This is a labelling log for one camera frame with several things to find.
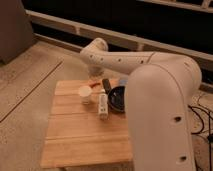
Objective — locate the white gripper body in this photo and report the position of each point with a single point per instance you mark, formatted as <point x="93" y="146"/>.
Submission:
<point x="94" y="71"/>

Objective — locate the white rectangular eraser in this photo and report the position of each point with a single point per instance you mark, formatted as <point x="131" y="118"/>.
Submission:
<point x="103" y="106"/>

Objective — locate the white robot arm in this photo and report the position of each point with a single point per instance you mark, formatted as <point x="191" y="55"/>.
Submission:
<point x="157" y="93"/>

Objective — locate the orange carrot toy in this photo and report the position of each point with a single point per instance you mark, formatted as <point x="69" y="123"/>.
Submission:
<point x="93" y="84"/>

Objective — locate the black marker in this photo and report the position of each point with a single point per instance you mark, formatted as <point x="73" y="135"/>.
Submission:
<point x="106" y="85"/>

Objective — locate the white paper cup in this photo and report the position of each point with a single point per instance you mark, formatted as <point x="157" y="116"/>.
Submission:
<point x="85" y="94"/>

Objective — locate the dark blue bowl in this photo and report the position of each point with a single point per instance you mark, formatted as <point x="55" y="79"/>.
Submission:
<point x="116" y="99"/>

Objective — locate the light wooden board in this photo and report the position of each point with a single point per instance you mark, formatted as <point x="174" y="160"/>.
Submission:
<point x="75" y="134"/>

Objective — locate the grey sofa corner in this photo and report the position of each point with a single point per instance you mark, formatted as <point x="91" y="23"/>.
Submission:
<point x="16" y="33"/>

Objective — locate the white railing frame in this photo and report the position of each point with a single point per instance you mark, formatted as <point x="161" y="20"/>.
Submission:
<point x="136" y="25"/>

